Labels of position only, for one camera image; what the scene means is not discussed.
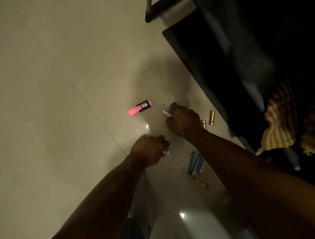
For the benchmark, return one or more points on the person's left forearm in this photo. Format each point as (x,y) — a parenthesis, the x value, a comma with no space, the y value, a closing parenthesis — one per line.
(103,202)

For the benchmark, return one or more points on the orange crayon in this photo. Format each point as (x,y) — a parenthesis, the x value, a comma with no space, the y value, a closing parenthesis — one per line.
(200,170)

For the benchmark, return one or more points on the pink highlighter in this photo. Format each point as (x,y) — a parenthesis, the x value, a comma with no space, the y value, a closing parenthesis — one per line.
(139,107)

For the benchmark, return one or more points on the black shoe rack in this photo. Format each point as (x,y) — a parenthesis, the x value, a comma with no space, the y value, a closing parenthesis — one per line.
(221,73)

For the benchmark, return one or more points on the green crayon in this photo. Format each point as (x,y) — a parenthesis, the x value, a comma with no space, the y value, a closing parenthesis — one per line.
(191,163)

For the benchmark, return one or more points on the person's grey slipper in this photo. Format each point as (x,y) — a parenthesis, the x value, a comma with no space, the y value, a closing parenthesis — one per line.
(142,199)

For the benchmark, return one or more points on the copper battery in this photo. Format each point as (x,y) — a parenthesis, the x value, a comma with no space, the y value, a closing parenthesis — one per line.
(204,124)
(212,117)

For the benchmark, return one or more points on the person's left hand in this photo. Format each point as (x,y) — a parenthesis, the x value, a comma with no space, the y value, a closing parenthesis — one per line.
(147,151)

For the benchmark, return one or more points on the person's right forearm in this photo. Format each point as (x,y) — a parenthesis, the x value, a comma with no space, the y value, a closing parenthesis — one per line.
(258,192)

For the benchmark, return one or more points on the person's right hand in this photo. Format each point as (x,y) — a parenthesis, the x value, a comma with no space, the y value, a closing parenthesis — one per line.
(184,123)

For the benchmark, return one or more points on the striped yellow cleaning cloth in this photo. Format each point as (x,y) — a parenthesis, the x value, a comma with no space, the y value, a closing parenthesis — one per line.
(280,118)

